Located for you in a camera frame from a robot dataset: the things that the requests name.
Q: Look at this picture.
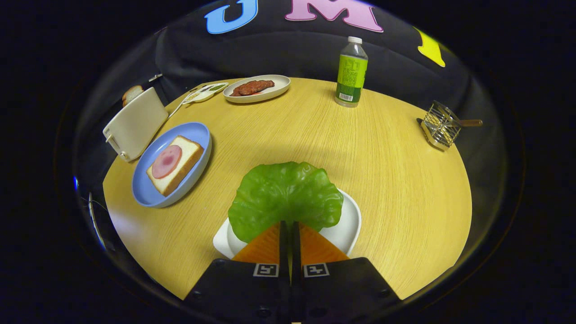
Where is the white divided bean dish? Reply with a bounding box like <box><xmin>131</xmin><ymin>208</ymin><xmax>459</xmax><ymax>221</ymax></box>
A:
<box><xmin>182</xmin><ymin>82</ymin><xmax>229</xmax><ymax>105</ymax></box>

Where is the white square plate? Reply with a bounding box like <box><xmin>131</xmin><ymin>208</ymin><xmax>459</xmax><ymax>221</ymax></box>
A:
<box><xmin>212</xmin><ymin>188</ymin><xmax>362</xmax><ymax>260</ymax></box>

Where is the brown meat patty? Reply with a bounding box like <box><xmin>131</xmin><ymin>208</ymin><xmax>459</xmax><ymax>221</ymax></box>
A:
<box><xmin>230</xmin><ymin>80</ymin><xmax>275</xmax><ymax>97</ymax></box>

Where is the white toaster cable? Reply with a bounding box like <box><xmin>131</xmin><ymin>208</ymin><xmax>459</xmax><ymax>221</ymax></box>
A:
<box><xmin>167</xmin><ymin>92</ymin><xmax>192</xmax><ymax>120</ymax></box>

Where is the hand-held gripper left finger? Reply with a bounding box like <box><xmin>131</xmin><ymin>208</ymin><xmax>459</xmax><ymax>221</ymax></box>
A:
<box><xmin>184</xmin><ymin>220</ymin><xmax>292</xmax><ymax>324</ymax></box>

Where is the metal wire rack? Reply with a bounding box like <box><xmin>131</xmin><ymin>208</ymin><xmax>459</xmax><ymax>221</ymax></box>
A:
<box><xmin>416</xmin><ymin>100</ymin><xmax>483</xmax><ymax>152</ymax></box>

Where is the blue round plate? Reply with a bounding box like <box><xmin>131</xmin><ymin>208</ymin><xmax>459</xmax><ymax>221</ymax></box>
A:
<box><xmin>131</xmin><ymin>122</ymin><xmax>212</xmax><ymax>208</ymax></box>

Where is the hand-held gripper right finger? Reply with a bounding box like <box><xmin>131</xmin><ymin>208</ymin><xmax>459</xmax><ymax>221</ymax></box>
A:
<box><xmin>292</xmin><ymin>220</ymin><xmax>401</xmax><ymax>324</ymax></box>

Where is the beige round plate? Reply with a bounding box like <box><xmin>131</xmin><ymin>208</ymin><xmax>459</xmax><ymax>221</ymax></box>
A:
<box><xmin>223</xmin><ymin>75</ymin><xmax>291</xmax><ymax>104</ymax></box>

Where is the toasted bread slice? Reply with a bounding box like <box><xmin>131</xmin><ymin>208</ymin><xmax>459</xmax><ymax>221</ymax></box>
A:
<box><xmin>121</xmin><ymin>85</ymin><xmax>144</xmax><ymax>107</ymax></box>

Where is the white bread slice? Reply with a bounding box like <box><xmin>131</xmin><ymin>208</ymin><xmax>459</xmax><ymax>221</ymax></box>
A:
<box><xmin>146</xmin><ymin>135</ymin><xmax>204</xmax><ymax>197</ymax></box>

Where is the green label plastic bottle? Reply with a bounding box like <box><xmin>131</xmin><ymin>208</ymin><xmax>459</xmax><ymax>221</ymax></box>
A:
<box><xmin>334</xmin><ymin>36</ymin><xmax>369</xmax><ymax>108</ymax></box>

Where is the green lettuce leaf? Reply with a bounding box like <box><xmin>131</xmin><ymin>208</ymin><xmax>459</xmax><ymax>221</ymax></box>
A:
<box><xmin>228</xmin><ymin>162</ymin><xmax>344</xmax><ymax>244</ymax></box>

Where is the white toaster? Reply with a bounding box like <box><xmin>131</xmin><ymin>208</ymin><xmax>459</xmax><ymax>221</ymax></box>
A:
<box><xmin>103</xmin><ymin>87</ymin><xmax>169</xmax><ymax>162</ymax></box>

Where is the black backdrop cloth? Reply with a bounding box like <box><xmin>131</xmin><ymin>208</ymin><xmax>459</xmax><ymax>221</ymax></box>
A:
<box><xmin>74</xmin><ymin>0</ymin><xmax>504</xmax><ymax>153</ymax></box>

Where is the pink ham slice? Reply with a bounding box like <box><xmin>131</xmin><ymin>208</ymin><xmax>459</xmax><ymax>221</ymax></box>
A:
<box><xmin>151</xmin><ymin>144</ymin><xmax>183</xmax><ymax>179</ymax></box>

